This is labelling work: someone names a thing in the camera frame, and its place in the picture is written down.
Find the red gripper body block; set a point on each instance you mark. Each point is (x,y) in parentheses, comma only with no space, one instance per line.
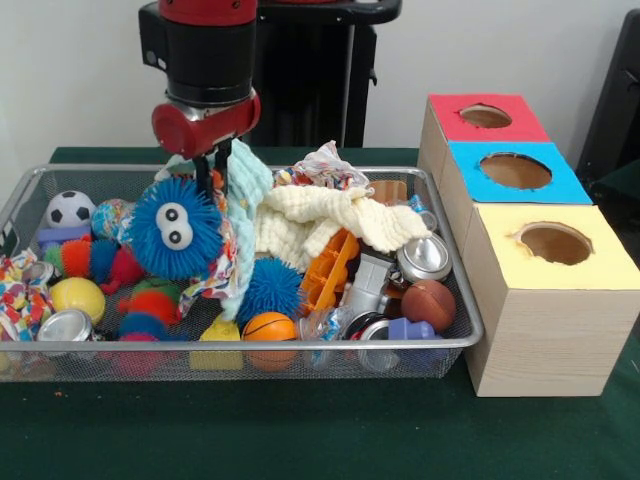
(200,135)

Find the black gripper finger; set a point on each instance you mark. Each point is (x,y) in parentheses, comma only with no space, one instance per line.
(223,167)
(202,175)

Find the mint knitted cloth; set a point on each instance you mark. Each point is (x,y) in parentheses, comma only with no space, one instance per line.
(245,170)

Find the blue fuzzy ball with eyes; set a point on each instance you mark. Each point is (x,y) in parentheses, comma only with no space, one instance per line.
(175,240)

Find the cream muslin cloth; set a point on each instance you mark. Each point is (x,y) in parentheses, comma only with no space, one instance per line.
(320,220)

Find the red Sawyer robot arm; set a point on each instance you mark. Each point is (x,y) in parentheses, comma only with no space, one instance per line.
(210,55)

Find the clear mesh bin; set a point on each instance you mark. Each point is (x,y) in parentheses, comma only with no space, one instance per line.
(150,372)

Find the wooden box with three holes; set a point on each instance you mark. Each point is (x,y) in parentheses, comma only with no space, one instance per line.
(550,340)

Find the globe print ball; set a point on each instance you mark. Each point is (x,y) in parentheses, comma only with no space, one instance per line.
(112,217)

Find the blue spiky ball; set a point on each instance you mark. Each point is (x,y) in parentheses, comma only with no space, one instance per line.
(272,292)

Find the black and white soccer ball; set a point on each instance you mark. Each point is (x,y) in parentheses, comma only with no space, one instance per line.
(70,209)

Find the orange plastic block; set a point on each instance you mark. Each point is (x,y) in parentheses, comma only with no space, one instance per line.
(330,272)

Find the orange basketball toy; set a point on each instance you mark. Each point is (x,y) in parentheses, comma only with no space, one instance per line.
(270,330)

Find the silver drink can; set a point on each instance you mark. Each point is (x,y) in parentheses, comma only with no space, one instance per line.
(425,257)

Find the brown football toy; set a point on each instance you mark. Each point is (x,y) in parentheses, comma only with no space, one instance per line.
(429,305)

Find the dark green tablecloth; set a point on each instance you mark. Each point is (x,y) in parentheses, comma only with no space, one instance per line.
(300,435)

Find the black chair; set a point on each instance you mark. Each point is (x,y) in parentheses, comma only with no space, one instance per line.
(617,90)

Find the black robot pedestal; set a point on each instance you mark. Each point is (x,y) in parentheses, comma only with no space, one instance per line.
(320,75)

